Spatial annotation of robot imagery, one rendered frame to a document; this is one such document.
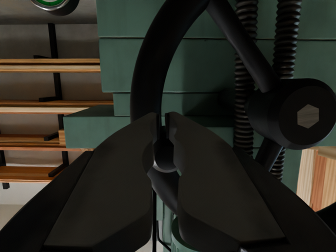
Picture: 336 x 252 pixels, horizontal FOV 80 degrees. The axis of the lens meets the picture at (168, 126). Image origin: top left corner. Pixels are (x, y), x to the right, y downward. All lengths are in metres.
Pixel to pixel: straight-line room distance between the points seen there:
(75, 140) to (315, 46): 0.45
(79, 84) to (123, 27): 2.82
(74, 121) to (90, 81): 2.72
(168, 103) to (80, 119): 0.16
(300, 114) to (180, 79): 0.22
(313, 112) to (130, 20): 0.29
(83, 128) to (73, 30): 2.90
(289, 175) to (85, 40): 3.02
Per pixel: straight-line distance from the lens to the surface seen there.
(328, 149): 0.54
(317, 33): 0.45
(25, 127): 3.68
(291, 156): 0.33
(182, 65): 0.36
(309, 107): 0.20
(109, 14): 0.38
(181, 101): 0.36
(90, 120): 0.38
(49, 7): 0.34
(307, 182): 2.49
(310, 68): 0.44
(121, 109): 0.36
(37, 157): 3.72
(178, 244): 0.63
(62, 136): 0.58
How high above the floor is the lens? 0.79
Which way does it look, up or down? 12 degrees up
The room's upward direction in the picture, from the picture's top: 180 degrees counter-clockwise
